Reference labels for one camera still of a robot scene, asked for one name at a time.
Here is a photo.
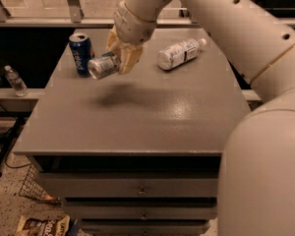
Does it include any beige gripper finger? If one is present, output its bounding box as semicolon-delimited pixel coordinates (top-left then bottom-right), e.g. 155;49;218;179
119;44;143;75
106;27;123;57

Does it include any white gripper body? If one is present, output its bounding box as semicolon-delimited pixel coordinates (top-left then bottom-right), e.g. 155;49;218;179
114;1;156;44

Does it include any silver redbull can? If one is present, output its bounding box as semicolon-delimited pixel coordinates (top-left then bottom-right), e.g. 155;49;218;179
88;52;120;80

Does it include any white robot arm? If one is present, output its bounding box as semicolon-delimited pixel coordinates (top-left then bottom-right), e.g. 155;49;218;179
107;0;295;236

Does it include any blue pepsi can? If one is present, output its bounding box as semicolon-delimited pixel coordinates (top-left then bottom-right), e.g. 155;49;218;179
69;32;94;77

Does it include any white label plastic bottle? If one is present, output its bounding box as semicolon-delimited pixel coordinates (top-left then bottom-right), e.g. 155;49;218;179
157;38;207;71

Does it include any grey drawer cabinet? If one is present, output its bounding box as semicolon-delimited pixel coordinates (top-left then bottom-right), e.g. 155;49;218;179
15;29;250;236

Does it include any small clear water bottle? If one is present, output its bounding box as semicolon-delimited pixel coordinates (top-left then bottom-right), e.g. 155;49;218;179
4;65;29;97

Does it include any brown snack bag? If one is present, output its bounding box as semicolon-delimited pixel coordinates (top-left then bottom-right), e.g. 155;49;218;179
15;215;80;236

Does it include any metal railing frame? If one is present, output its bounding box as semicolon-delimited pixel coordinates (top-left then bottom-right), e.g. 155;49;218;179
0;0;295;30

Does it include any black cable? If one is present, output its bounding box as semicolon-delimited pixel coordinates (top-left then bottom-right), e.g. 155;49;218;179
0;90;32;181

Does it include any wire mesh basket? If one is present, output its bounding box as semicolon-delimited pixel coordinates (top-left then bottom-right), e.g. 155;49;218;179
19;166;61;206

